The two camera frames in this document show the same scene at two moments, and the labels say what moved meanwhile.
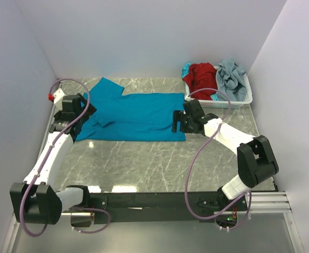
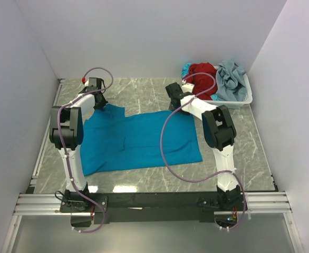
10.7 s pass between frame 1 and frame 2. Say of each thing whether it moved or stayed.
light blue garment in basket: stayed
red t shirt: stayed
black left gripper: moved
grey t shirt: stayed
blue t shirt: moved
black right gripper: moved
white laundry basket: stayed
